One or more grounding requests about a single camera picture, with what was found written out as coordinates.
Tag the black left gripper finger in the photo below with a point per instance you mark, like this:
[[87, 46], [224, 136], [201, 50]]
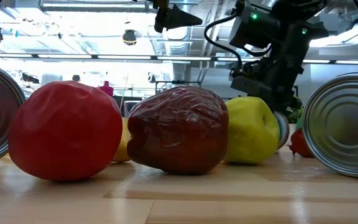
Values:
[[176, 18]]

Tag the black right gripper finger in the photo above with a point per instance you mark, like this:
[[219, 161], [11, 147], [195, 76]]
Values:
[[283, 104]]

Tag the tin can blue red label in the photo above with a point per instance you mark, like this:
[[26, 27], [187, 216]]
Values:
[[282, 130]]

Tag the pink plastic squeeze bottle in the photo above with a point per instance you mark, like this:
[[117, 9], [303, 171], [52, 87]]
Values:
[[107, 88]]

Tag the green toy apple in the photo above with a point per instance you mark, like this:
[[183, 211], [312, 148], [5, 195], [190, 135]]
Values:
[[250, 130]]

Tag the small red toy fruit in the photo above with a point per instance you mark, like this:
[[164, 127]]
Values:
[[301, 144]]

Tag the tin can dark blue label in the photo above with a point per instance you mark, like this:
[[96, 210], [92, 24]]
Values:
[[340, 124]]

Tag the long ceiling light strip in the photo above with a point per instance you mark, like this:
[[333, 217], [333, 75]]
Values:
[[120, 57]]

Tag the dark red wrinkled toy apple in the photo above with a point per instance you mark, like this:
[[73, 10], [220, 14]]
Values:
[[179, 130]]

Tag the yellow toy pear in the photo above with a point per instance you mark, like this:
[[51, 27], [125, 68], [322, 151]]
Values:
[[121, 149]]

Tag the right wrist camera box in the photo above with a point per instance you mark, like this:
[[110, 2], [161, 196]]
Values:
[[250, 29]]

